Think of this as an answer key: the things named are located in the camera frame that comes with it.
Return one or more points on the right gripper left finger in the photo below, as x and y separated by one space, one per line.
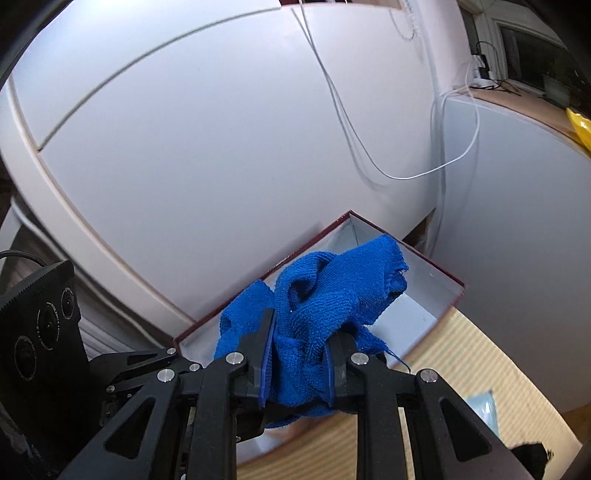
240 392

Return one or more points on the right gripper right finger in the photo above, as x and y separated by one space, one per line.
413 425

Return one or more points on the blue packaged face mask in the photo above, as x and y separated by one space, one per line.
483 404

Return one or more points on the blue towel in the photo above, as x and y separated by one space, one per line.
315 297

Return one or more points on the black velvet pouch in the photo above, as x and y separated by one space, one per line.
534 457

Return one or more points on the striped yellow mat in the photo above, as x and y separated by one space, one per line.
325 448

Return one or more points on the dark red storage box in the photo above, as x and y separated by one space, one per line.
431 292

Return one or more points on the white power adapter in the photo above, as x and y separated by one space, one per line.
482 76

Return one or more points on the yellow leaf-shaped fruit tray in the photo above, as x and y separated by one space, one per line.
581 126

